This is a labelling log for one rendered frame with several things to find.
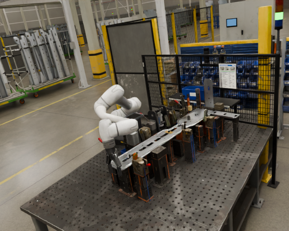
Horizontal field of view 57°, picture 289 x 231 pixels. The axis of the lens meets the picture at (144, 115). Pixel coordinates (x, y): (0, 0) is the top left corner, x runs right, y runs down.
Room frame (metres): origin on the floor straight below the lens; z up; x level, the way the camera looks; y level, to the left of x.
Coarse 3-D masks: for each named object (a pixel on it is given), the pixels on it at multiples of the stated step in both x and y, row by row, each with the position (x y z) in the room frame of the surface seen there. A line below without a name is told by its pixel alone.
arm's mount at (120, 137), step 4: (136, 112) 2.99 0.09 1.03; (136, 120) 2.92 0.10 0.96; (140, 120) 2.99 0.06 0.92; (140, 124) 2.98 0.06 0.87; (120, 136) 2.88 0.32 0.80; (116, 140) 2.89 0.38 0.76; (120, 140) 2.85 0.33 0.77; (116, 144) 2.89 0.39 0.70; (120, 144) 2.85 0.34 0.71; (124, 144) 2.83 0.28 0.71
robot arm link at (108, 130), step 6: (102, 120) 1.81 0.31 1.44; (108, 120) 1.81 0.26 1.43; (102, 126) 1.78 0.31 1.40; (108, 126) 1.78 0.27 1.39; (114, 126) 1.79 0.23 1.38; (102, 132) 1.77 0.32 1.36; (108, 132) 1.76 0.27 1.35; (114, 132) 1.77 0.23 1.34; (102, 138) 1.77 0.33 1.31; (108, 138) 1.76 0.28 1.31
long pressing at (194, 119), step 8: (192, 112) 2.78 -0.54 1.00; (200, 112) 2.75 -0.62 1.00; (208, 112) 2.71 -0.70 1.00; (184, 120) 2.60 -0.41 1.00; (192, 120) 2.57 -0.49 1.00; (200, 120) 2.54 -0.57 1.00; (152, 136) 2.33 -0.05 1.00; (160, 136) 2.31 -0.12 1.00; (168, 136) 2.28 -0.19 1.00; (144, 144) 2.19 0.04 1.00; (152, 144) 2.16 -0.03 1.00; (160, 144) 2.14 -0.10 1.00; (128, 152) 2.09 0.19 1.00; (136, 152) 2.07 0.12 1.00; (144, 152) 2.04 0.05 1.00; (112, 160) 1.98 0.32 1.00; (120, 160) 1.96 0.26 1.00; (128, 160) 1.94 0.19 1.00
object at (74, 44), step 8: (64, 0) 9.14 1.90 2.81; (64, 8) 9.20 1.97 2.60; (72, 24) 9.21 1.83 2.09; (72, 32) 9.15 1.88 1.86; (72, 40) 9.17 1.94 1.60; (72, 48) 9.09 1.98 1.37; (80, 56) 9.22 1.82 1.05; (80, 64) 9.17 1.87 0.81; (80, 72) 9.17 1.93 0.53; (80, 80) 9.22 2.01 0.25
